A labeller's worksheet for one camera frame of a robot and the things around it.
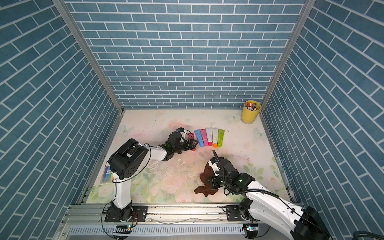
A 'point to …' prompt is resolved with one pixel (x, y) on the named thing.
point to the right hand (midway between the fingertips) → (208, 181)
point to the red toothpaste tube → (191, 136)
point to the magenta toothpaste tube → (203, 132)
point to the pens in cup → (251, 106)
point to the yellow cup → (248, 116)
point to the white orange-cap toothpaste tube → (215, 131)
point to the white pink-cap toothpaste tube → (209, 136)
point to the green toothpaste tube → (221, 135)
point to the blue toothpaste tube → (199, 137)
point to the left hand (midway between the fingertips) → (198, 144)
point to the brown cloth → (205, 177)
